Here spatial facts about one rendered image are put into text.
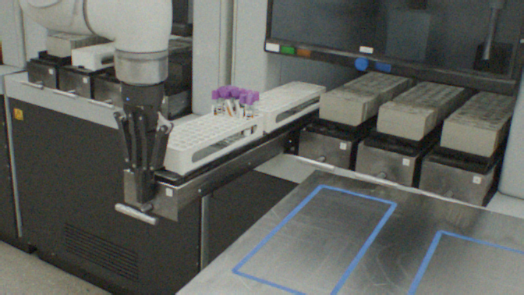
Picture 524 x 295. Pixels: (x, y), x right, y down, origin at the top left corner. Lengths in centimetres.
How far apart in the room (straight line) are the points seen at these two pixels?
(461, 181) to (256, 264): 61
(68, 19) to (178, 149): 30
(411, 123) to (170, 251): 85
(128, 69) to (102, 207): 103
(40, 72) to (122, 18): 106
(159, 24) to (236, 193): 72
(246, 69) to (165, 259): 66
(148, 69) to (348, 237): 43
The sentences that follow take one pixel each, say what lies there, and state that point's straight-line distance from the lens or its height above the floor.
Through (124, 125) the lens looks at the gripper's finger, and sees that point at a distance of 114.
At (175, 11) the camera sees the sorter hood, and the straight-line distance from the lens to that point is 172.
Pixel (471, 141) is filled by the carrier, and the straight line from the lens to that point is 140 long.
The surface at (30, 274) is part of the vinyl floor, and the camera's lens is 244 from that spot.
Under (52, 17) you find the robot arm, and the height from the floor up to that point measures 111.
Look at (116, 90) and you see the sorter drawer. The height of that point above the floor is 79.
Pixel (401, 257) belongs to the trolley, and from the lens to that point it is 94.
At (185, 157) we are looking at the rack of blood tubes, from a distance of 115.
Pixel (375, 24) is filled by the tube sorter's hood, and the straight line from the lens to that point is 142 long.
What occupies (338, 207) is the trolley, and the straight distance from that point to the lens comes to 106.
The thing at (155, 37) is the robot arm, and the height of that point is 109.
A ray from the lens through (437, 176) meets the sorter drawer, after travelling 136.
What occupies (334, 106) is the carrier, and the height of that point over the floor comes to 86.
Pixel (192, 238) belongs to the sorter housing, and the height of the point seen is 39.
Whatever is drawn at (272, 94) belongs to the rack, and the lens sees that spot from 154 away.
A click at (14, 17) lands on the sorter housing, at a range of 227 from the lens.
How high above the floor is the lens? 128
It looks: 21 degrees down
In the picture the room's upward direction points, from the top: 3 degrees clockwise
